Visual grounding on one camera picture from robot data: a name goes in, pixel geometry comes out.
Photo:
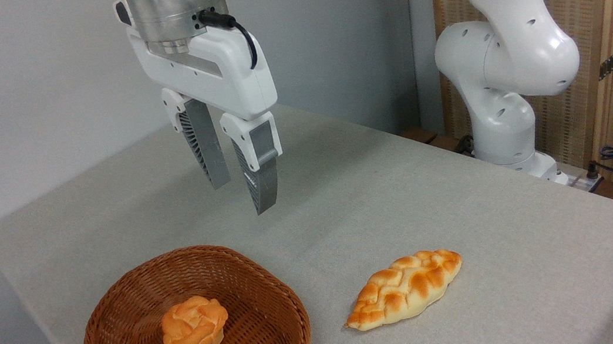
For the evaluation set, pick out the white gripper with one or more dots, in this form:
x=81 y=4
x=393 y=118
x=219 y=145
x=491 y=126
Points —
x=238 y=77

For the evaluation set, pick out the long braided bread loaf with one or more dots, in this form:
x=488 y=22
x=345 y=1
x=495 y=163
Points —
x=402 y=289

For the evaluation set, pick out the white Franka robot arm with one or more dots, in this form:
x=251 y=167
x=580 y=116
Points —
x=515 y=50

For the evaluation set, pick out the round knotted bread roll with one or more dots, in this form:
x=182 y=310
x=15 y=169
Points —
x=194 y=329

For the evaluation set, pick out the brown woven wicker basket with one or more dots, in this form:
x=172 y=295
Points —
x=124 y=314

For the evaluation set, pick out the silver cylindrical wrist flange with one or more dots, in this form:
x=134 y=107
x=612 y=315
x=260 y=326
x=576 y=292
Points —
x=172 y=9

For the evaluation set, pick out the grey tablecloth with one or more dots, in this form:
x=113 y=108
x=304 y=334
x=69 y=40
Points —
x=405 y=200

